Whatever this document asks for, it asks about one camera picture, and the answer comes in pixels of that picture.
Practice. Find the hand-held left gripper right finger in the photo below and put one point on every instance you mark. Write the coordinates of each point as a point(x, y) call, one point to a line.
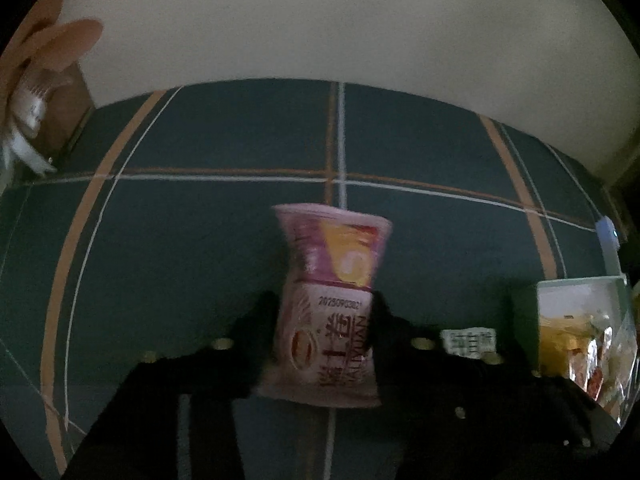
point(395, 345)

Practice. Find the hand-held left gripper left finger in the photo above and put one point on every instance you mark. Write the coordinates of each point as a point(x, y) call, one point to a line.
point(250, 340)

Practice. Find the small red snack packet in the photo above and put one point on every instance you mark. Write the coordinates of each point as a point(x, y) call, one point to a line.
point(592, 375)

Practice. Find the pink snack packet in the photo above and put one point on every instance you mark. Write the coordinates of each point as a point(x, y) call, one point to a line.
point(330, 320)

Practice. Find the white tray with green rim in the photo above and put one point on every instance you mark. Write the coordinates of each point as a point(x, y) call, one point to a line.
point(525, 320)

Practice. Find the dark green snack packet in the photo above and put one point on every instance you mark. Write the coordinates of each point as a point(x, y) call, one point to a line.
point(467, 342)

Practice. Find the small blue and white device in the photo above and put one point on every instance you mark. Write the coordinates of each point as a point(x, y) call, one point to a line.
point(609, 232)

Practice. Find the pink paper flower bouquet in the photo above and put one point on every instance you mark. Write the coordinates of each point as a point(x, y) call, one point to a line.
point(35, 100)

